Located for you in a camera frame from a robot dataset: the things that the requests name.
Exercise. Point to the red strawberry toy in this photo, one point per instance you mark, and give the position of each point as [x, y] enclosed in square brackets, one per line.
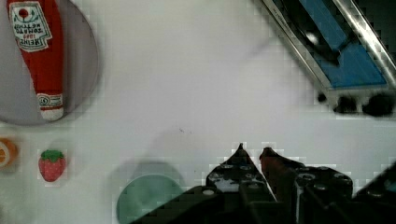
[51, 164]

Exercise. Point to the orange slice toy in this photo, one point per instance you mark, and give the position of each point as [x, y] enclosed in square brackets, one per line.
[8, 152]

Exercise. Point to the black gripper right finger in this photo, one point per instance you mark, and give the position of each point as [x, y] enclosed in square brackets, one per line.
[312, 195]

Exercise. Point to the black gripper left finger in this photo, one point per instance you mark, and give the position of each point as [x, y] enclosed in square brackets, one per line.
[247, 199]

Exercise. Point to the grey oval plate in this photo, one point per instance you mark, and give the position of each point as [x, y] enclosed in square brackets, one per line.
[81, 65]

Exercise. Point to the green cup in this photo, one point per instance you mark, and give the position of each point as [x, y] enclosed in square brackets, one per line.
[143, 195]

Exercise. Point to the black toaster oven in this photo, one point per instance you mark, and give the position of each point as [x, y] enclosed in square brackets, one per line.
[373, 22]

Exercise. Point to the red ketchup bottle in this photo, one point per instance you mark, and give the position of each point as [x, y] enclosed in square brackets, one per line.
[38, 31]

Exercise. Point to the blue glass oven door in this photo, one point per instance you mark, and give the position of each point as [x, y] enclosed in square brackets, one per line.
[321, 28]

